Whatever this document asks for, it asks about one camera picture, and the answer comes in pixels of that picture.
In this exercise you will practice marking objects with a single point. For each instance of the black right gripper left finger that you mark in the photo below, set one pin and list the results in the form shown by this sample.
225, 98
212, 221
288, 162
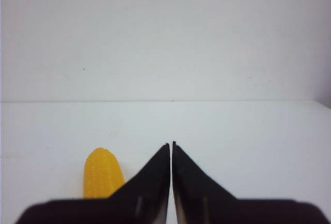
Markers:
143, 199

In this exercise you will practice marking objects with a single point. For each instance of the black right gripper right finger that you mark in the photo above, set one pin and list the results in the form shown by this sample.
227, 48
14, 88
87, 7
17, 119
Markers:
199, 199

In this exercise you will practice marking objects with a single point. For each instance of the yellow toy corn cob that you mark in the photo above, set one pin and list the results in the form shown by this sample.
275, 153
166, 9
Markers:
102, 175

